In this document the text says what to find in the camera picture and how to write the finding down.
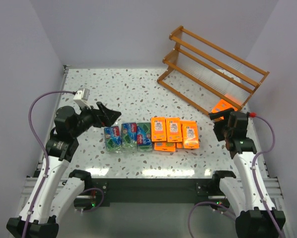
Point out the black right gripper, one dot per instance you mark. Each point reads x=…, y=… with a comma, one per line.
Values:
x=220, y=115

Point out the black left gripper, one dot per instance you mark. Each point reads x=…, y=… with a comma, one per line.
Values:
x=100, y=115

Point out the orange sponge box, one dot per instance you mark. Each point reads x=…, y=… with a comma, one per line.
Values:
x=222, y=105
x=190, y=134
x=173, y=130
x=158, y=129

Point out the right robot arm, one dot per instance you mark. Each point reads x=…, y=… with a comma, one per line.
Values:
x=256, y=214

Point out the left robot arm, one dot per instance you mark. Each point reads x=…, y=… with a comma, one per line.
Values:
x=41, y=215

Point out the wooden shelf rack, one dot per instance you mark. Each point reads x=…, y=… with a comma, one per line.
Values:
x=204, y=74

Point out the blue sponge pack left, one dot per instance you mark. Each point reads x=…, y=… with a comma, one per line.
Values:
x=113, y=142

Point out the blue sponge pack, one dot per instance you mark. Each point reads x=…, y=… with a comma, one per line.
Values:
x=129, y=136
x=113, y=142

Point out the blue sponge pack middle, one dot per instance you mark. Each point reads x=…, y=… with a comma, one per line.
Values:
x=129, y=136

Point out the green sponge pack right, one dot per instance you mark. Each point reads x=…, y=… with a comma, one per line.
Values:
x=144, y=140

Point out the orange box under right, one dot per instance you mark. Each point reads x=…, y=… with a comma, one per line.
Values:
x=179, y=145

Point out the orange box under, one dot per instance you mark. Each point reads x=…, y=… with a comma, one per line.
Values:
x=179, y=145
x=165, y=146

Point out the orange box under left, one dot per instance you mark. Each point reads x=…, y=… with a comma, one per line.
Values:
x=165, y=146

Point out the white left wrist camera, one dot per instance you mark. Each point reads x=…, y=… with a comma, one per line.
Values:
x=81, y=98

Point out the black table base frame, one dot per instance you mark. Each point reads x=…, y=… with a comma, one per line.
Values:
x=158, y=190

